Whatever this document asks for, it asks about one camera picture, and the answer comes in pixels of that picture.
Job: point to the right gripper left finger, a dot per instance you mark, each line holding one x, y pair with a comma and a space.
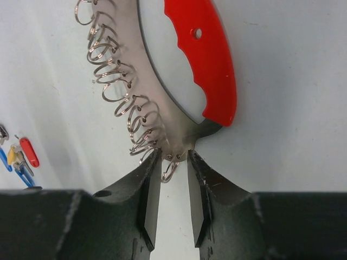
127, 220

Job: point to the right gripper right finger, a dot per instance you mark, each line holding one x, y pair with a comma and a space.
223, 219

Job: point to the red tag key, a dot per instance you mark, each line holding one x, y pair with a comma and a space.
29, 151

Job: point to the blue tag key front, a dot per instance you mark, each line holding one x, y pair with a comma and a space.
24, 174

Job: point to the blue tag key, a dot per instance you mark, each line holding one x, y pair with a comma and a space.
24, 174
4, 160

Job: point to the yellow tag key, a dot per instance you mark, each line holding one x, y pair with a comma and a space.
16, 158

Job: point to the blue tag key back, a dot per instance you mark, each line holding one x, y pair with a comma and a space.
4, 160

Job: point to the black tag key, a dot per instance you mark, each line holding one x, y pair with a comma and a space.
4, 134

